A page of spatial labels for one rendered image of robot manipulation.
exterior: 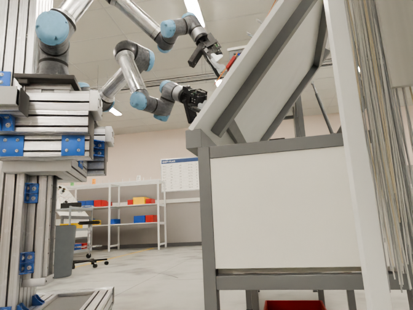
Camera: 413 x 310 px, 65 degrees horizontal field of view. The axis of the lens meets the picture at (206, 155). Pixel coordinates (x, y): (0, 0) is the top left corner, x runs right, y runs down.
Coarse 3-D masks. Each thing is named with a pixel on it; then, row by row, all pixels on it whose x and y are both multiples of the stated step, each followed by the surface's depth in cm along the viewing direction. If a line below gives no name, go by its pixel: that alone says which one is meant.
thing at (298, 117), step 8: (232, 48) 244; (240, 48) 242; (232, 56) 244; (296, 104) 227; (296, 112) 265; (296, 120) 278; (296, 128) 277; (304, 128) 220; (296, 136) 275; (304, 136) 219; (296, 272) 207; (304, 272) 205; (312, 272) 204; (248, 296) 208; (320, 296) 198; (248, 304) 207
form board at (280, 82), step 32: (288, 0) 112; (320, 0) 141; (256, 32) 109; (256, 64) 121; (288, 64) 158; (224, 96) 114; (256, 96) 144; (288, 96) 199; (192, 128) 108; (256, 128) 178
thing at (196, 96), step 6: (186, 90) 146; (192, 90) 143; (198, 90) 144; (204, 90) 144; (180, 96) 147; (186, 96) 147; (192, 96) 141; (198, 96) 141; (204, 96) 143; (180, 102) 150; (192, 102) 144; (198, 102) 142
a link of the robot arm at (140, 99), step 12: (120, 48) 160; (132, 48) 165; (120, 60) 159; (132, 60) 159; (132, 72) 153; (132, 84) 150; (144, 84) 153; (132, 96) 145; (144, 96) 145; (144, 108) 146; (156, 108) 150
